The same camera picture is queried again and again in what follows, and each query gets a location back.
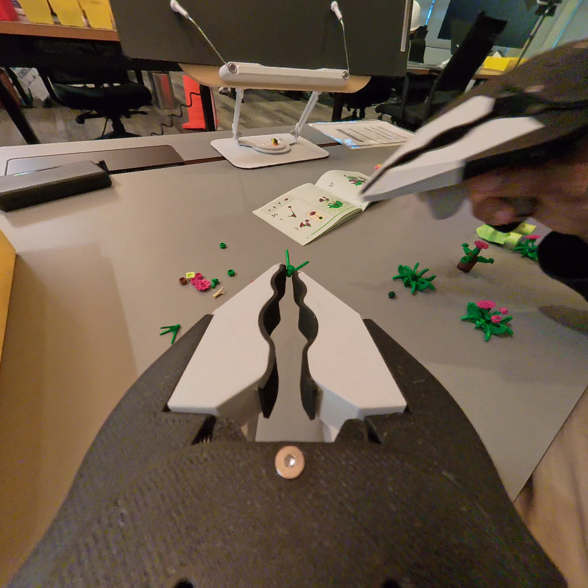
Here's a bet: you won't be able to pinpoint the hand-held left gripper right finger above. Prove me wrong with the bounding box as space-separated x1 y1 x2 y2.
292 271 408 443

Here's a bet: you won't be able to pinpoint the metal trash can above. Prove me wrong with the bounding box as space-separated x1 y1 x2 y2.
152 71 174 110

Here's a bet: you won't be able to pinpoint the row of yellow storage bins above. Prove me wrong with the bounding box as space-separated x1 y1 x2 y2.
18 0 114 26

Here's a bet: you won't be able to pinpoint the black television screen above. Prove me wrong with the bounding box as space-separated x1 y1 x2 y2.
436 0 559 49

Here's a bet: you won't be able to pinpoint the green leafy toy plant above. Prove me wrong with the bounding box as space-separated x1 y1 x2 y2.
392 263 437 295

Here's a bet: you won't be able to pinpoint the green toy plant pink flowers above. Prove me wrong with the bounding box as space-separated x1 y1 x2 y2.
514 234 542 261
461 300 514 342

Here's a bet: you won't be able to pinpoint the orange container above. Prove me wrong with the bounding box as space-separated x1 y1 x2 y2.
183 75 206 130

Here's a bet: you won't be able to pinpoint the wooden workbench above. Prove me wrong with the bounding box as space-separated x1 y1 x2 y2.
0 21 120 43

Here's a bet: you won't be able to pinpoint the open instruction booklet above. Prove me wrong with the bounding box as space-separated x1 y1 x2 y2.
253 170 374 246

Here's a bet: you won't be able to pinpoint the dark desk cable flap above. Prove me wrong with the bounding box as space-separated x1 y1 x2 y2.
6 145 185 176

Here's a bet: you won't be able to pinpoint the printed paper sheet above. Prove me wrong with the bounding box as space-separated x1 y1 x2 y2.
308 120 414 150

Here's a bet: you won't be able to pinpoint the person's right hand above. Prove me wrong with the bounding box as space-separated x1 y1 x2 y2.
471 147 588 232

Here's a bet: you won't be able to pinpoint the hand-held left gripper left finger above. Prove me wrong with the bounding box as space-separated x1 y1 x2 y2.
167 264 282 443

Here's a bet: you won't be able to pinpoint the toy cactus pink flower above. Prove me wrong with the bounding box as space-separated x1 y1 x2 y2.
457 240 495 273

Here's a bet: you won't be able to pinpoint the lime green toy pot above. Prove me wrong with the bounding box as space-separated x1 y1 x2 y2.
475 222 537 247

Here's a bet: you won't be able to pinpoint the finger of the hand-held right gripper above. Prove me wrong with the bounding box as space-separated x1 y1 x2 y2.
374 96 498 182
362 117 545 201

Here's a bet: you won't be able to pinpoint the black office chair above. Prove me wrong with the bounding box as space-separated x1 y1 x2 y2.
376 11 506 134
48 39 153 138

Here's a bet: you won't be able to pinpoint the camera tripod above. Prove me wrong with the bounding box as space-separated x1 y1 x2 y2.
524 0 568 62

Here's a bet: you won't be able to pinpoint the black monitor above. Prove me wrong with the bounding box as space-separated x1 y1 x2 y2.
109 0 410 78

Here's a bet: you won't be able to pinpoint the black flat case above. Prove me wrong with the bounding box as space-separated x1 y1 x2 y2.
0 160 112 213

